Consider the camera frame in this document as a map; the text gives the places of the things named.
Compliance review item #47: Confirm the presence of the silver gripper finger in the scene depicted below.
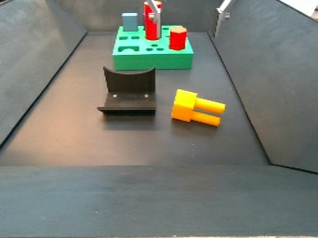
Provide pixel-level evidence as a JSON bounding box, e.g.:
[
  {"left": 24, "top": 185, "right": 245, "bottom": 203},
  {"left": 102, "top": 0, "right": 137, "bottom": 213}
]
[
  {"left": 146, "top": 0, "right": 162, "bottom": 28},
  {"left": 214, "top": 0, "right": 233, "bottom": 36}
]

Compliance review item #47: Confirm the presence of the tall red cylinder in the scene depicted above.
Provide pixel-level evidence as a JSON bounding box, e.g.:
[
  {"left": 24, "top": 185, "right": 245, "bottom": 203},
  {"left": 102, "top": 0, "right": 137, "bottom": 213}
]
[{"left": 145, "top": 2, "right": 162, "bottom": 40}]

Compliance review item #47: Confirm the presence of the green foam shape board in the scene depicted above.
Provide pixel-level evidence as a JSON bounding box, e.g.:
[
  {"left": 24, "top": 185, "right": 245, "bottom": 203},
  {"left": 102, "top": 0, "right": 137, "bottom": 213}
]
[{"left": 113, "top": 25, "right": 194, "bottom": 71}]

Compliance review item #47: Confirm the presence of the red hexagonal prism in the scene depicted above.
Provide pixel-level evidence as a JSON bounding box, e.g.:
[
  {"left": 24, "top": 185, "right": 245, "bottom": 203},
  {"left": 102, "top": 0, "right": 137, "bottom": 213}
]
[{"left": 169, "top": 26, "right": 187, "bottom": 50}]

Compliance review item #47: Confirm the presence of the yellow three prong object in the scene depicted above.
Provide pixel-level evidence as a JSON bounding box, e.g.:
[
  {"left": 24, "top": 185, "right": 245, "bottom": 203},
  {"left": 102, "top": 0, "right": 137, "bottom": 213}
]
[{"left": 171, "top": 89, "right": 226, "bottom": 126}]

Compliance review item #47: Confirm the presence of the light blue square block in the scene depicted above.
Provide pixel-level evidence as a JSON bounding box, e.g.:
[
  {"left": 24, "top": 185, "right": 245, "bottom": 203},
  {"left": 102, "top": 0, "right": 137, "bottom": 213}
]
[{"left": 122, "top": 13, "right": 138, "bottom": 32}]

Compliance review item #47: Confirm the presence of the black curved fixture bracket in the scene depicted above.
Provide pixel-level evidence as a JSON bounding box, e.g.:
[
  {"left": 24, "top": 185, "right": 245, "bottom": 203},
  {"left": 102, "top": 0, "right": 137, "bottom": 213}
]
[{"left": 98, "top": 67, "right": 157, "bottom": 113}]

